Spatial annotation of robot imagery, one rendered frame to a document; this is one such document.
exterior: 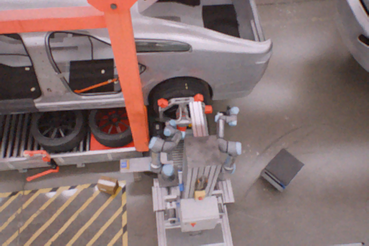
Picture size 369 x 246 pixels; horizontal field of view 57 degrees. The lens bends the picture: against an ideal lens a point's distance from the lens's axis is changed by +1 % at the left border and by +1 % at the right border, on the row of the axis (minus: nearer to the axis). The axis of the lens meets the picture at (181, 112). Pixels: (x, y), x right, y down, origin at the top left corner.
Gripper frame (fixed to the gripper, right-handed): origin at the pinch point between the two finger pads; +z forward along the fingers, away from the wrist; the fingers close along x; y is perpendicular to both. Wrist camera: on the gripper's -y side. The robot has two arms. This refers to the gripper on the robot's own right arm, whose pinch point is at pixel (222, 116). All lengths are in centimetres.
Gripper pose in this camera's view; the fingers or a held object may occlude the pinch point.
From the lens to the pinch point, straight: 388.7
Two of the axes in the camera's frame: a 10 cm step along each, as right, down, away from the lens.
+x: 8.9, 4.2, 1.8
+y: -3.4, 8.7, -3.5
